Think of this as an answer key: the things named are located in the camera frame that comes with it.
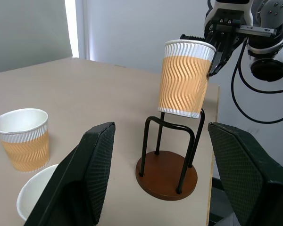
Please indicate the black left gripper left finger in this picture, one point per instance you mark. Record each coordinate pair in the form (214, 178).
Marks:
(85, 169)

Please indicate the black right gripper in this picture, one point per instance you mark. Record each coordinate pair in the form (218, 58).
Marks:
(227, 20)

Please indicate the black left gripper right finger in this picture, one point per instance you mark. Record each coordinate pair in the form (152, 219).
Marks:
(245, 169)

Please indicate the orange white ribbed paper cup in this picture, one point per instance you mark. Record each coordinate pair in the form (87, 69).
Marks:
(26, 146)
(182, 80)
(30, 193)

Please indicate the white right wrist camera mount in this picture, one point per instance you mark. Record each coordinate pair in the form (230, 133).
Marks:
(247, 14)

